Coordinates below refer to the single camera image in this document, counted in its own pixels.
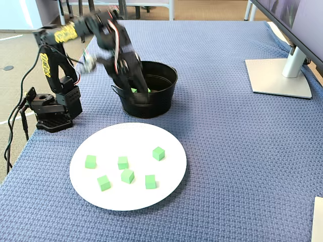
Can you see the monitor with silver stand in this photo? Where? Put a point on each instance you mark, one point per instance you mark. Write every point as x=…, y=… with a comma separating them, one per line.
x=277, y=83

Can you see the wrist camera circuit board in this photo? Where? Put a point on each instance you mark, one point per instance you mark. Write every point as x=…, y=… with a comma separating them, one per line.
x=88, y=61

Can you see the white metal table leg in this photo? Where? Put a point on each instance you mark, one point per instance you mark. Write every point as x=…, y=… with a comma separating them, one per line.
x=248, y=10

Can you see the white background table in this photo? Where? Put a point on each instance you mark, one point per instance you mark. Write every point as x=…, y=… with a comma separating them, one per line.
x=171, y=10

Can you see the dark metal chair legs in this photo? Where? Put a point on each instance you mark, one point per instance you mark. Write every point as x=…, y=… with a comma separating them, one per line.
x=137, y=12

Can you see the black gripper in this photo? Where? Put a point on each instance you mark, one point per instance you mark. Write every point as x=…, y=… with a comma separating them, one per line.
x=129, y=66

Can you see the white round plate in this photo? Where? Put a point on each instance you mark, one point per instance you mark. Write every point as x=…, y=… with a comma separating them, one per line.
x=126, y=196

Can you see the black metal bucket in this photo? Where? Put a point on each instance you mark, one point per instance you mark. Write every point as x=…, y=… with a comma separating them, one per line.
x=156, y=106

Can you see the blue woven tablecloth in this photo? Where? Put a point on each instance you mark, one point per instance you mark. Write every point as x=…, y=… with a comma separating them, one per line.
x=227, y=126

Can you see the white flat object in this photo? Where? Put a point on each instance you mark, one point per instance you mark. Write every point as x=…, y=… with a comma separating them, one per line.
x=318, y=221

